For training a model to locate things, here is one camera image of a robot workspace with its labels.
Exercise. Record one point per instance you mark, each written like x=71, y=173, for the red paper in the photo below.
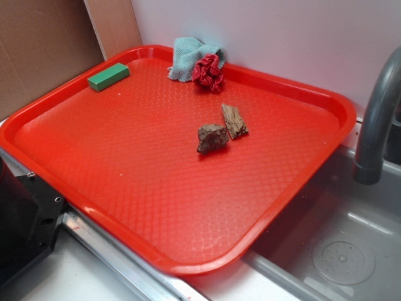
x=207, y=73

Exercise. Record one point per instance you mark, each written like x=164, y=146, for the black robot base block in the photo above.
x=31, y=213

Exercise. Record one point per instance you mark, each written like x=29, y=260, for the brown rock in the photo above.
x=212, y=137

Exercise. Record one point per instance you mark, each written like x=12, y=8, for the brown bark piece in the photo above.
x=234, y=122

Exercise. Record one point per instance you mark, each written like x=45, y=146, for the red plastic tray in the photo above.
x=127, y=156

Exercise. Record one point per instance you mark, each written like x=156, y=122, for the light blue knitted cloth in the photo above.
x=187, y=52

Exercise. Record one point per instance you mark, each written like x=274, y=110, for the green rectangular block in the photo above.
x=108, y=77

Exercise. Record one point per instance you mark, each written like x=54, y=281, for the grey plastic sink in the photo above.
x=336, y=239

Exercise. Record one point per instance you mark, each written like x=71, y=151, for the grey faucet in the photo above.
x=379, y=138

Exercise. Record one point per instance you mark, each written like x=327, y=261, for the brown cardboard panel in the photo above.
x=46, y=43

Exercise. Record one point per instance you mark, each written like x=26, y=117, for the metal rail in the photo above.
x=144, y=281

